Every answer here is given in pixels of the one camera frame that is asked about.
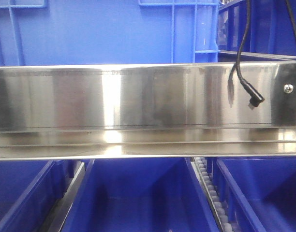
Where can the large light blue crate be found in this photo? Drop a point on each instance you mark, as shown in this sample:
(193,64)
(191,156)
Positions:
(61,32)

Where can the white roller track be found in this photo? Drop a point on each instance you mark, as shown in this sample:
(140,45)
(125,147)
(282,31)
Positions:
(200,167)

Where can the dark blue bin lower middle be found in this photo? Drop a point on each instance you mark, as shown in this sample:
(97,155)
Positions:
(140,195)

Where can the dark blue bin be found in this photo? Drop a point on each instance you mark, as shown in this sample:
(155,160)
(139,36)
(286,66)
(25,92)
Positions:
(270,30)
(29,189)
(140,195)
(258,195)

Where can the dark blue bin lower right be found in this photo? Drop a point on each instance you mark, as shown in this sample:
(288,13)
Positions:
(258,195)

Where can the dark blue bin lower left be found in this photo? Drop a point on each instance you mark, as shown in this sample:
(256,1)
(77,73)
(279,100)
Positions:
(29,189)

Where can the dark blue bin upper right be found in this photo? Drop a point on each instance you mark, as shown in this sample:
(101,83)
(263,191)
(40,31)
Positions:
(270,30)

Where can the stainless steel shelf rail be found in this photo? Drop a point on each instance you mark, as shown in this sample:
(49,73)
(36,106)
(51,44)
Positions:
(154,110)

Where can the metal divider rail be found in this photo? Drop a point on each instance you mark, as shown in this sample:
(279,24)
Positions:
(58,214)

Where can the silver screw on rail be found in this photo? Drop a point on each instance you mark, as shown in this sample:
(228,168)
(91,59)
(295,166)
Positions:
(288,88)

